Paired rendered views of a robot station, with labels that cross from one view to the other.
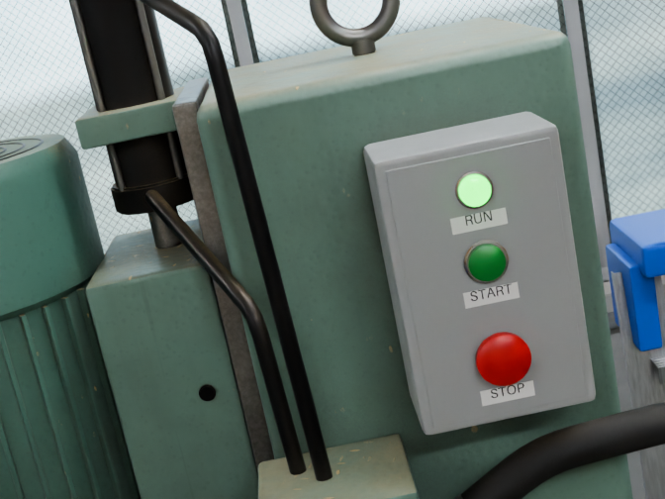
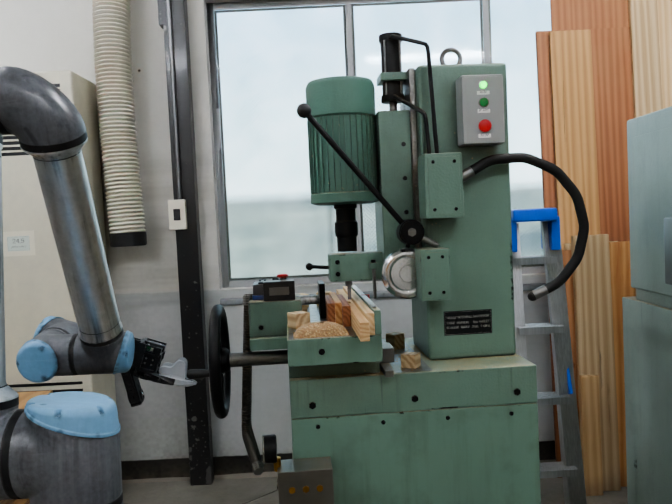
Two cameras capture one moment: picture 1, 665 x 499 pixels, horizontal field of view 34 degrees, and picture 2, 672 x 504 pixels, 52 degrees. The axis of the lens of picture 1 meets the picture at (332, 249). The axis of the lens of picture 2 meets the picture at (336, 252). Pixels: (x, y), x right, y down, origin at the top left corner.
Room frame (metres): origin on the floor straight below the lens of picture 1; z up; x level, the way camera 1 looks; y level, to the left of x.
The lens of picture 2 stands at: (-1.03, 0.37, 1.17)
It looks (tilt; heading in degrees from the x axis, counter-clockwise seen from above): 3 degrees down; 357
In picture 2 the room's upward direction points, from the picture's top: 3 degrees counter-clockwise
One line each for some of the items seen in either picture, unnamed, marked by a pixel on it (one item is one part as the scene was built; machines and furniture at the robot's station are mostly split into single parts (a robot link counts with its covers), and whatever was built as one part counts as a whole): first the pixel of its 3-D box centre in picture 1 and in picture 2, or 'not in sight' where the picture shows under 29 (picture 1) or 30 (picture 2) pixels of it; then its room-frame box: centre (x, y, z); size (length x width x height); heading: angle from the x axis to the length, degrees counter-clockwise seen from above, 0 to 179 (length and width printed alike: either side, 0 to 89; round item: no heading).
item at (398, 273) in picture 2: not in sight; (406, 273); (0.60, 0.11, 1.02); 0.12 x 0.03 x 0.12; 91
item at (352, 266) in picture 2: not in sight; (356, 269); (0.72, 0.22, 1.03); 0.14 x 0.07 x 0.09; 91
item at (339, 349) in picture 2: not in sight; (309, 329); (0.76, 0.35, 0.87); 0.61 x 0.30 x 0.06; 1
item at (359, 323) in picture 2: not in sight; (349, 310); (0.73, 0.24, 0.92); 0.68 x 0.02 x 0.04; 1
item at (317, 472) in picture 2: not in sight; (304, 482); (0.46, 0.38, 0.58); 0.12 x 0.08 x 0.08; 91
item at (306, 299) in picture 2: not in sight; (310, 299); (0.76, 0.34, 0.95); 0.09 x 0.07 x 0.09; 1
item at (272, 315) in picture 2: not in sight; (276, 314); (0.76, 0.44, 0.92); 0.15 x 0.13 x 0.09; 1
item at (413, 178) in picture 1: (478, 271); (480, 110); (0.59, -0.08, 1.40); 0.10 x 0.06 x 0.16; 91
